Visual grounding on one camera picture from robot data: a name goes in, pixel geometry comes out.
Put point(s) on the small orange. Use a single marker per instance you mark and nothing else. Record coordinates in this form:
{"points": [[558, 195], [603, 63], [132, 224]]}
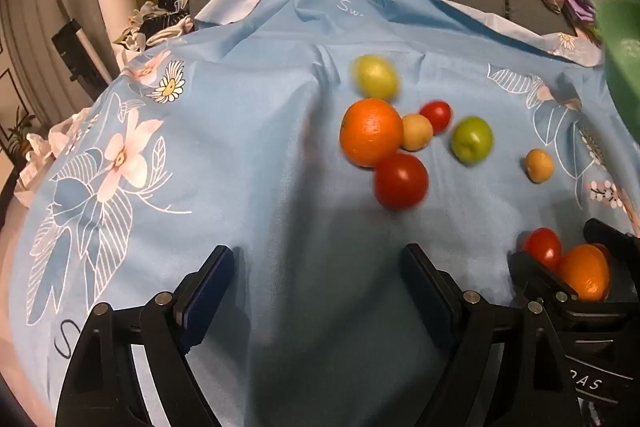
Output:
{"points": [[582, 272]]}

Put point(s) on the white paper roll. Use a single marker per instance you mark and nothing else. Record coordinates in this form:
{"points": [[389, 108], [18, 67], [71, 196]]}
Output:
{"points": [[117, 7]]}

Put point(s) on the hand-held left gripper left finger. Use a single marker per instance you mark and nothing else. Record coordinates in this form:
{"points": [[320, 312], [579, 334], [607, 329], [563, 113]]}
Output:
{"points": [[207, 297]]}

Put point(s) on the large red tomato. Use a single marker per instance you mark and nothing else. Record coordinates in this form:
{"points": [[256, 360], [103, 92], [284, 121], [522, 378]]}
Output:
{"points": [[401, 181]]}

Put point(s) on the small red tomato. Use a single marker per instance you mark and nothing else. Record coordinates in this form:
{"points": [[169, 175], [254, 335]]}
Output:
{"points": [[436, 116]]}

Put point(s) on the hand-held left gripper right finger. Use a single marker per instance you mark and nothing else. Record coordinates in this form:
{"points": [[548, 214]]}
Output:
{"points": [[425, 297]]}

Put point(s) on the purple cloth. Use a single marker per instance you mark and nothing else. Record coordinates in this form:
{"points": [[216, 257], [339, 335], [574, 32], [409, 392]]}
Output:
{"points": [[580, 7]]}

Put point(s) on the small yellow fruit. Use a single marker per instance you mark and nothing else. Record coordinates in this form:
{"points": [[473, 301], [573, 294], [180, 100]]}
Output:
{"points": [[417, 133], [539, 165]]}

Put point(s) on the yellow-green fruit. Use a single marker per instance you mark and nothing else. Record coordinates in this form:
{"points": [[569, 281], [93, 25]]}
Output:
{"points": [[375, 77]]}

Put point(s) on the blue floral cloth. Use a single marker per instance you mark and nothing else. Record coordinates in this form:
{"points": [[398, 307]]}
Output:
{"points": [[250, 157]]}

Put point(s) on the green bowl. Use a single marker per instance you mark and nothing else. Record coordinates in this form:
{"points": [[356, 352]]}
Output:
{"points": [[622, 57]]}

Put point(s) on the pile of clothes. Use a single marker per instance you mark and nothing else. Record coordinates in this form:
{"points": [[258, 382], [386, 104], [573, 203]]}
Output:
{"points": [[160, 14]]}

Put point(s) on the green fruit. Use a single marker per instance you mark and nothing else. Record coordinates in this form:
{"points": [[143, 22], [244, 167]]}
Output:
{"points": [[472, 140]]}

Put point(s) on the medium red tomato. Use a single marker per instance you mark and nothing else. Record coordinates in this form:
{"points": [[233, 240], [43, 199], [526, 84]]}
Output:
{"points": [[542, 247]]}

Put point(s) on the large orange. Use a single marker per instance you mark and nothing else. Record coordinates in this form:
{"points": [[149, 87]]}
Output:
{"points": [[371, 133]]}

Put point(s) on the black stick vacuum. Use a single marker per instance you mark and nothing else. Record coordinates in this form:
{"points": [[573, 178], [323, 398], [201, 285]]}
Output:
{"points": [[70, 42]]}

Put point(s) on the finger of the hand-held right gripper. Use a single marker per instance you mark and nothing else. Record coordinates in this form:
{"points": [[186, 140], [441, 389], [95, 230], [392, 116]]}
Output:
{"points": [[607, 234], [537, 279]]}

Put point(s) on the potted plant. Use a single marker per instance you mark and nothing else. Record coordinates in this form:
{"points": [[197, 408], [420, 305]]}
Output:
{"points": [[17, 132]]}

